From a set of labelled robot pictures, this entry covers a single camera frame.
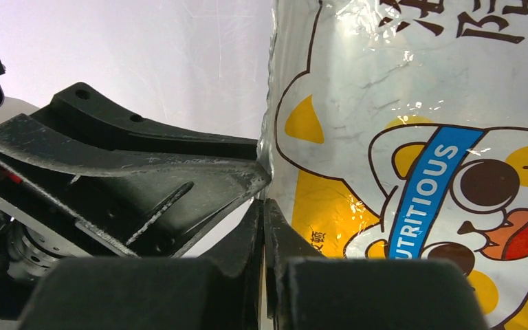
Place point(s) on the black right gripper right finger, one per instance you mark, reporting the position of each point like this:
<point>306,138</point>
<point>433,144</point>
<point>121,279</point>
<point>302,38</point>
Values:
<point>306,290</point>

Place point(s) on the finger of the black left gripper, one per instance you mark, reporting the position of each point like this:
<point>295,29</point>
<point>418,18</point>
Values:
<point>132,203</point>
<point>84,114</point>

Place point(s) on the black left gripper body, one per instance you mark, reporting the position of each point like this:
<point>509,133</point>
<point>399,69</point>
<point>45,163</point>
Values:
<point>43,252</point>

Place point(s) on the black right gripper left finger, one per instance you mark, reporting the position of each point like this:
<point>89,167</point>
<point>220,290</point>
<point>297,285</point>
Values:
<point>220,289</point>

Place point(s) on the pet food bag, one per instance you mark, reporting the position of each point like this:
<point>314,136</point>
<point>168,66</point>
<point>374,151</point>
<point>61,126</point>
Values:
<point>399,130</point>

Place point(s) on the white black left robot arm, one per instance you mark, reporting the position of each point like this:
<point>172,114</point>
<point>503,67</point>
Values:
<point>106,216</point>

